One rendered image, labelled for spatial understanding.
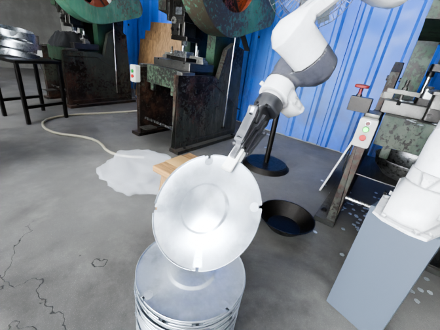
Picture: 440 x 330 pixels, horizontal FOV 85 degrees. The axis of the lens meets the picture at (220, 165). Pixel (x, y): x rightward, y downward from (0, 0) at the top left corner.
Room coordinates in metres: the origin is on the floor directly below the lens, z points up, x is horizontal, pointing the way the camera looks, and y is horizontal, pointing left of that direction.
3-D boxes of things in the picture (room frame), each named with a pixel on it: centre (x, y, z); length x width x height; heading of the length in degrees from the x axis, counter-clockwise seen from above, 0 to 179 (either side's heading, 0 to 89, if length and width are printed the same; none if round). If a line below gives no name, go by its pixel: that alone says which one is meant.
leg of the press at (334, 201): (1.54, -0.89, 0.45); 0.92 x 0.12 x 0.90; 147
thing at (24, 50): (2.30, 1.91, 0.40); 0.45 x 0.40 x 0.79; 69
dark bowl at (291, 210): (1.09, -0.39, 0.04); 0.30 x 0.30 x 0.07
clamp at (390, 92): (1.37, -0.89, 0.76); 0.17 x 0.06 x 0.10; 57
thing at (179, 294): (0.47, 0.04, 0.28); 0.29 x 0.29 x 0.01
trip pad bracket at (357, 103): (1.25, -0.65, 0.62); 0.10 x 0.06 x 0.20; 57
